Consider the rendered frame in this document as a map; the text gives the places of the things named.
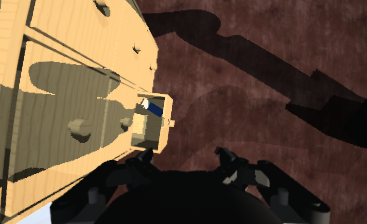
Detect small wooden chest of drawers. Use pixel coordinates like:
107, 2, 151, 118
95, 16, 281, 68
0, 0, 146, 224

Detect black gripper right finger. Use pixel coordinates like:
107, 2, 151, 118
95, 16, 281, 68
201, 148, 330, 224

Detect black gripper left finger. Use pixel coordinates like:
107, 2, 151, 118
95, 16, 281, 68
49, 148, 174, 224

